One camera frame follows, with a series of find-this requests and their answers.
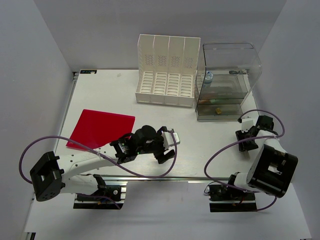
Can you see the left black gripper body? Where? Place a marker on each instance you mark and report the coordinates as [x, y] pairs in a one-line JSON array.
[[157, 145]]

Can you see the green correction tape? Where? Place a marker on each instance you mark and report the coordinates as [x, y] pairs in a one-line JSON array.
[[214, 101]]

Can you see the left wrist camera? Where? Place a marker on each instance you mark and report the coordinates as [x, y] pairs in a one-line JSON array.
[[170, 138]]

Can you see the yellow eraser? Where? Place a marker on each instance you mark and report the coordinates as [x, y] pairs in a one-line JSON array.
[[218, 111]]

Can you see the blue lidded jar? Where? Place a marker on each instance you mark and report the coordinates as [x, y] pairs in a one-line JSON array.
[[208, 79]]

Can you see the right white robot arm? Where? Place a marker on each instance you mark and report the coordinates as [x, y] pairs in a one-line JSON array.
[[272, 168]]

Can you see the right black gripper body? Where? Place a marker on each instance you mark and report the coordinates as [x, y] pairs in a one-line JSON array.
[[248, 145]]

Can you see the red notebook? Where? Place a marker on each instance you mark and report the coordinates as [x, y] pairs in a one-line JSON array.
[[95, 129]]

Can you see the white file organizer rack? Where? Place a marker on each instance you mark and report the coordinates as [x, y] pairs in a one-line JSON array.
[[167, 68]]

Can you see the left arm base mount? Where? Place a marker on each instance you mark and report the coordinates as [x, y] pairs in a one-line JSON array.
[[107, 196]]

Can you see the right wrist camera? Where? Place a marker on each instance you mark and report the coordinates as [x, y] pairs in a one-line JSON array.
[[246, 123]]

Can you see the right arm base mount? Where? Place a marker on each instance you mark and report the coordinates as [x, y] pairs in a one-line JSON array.
[[223, 199]]

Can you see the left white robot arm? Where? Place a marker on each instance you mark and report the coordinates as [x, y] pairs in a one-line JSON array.
[[53, 175]]

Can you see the clear acrylic storage box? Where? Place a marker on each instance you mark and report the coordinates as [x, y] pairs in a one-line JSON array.
[[236, 68]]

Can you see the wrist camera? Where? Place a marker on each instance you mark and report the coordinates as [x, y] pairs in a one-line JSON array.
[[246, 123], [170, 138]]

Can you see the orange correction tape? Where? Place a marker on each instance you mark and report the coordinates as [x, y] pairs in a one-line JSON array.
[[204, 102]]

